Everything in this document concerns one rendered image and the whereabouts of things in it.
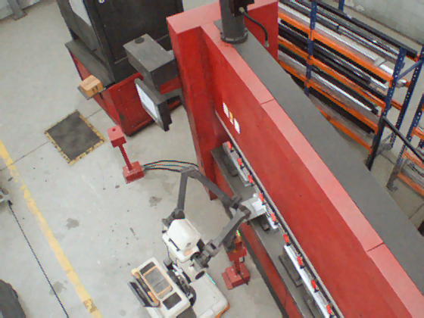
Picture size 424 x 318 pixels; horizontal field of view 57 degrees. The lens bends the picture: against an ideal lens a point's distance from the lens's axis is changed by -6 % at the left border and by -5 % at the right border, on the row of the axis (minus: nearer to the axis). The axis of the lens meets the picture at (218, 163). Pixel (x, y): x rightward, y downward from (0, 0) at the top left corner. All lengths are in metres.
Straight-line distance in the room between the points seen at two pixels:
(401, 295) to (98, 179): 4.16
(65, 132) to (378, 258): 4.93
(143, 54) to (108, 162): 2.22
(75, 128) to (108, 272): 2.33
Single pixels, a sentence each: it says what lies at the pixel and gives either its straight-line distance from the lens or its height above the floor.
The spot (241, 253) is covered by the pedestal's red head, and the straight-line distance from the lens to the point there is 3.61.
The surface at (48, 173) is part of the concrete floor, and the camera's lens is 5.71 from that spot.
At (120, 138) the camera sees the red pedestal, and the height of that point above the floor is 0.78.
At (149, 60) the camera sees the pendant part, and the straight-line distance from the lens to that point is 3.48.
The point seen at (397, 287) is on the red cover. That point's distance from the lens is 1.92.
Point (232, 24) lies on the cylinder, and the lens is 2.84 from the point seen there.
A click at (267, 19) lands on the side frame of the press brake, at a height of 2.16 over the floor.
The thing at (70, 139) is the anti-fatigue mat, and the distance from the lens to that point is 5.94.
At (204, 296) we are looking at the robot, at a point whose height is 0.28.
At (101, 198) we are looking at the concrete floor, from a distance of 5.14.
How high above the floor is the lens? 4.02
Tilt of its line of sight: 52 degrees down
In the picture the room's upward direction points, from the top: 9 degrees counter-clockwise
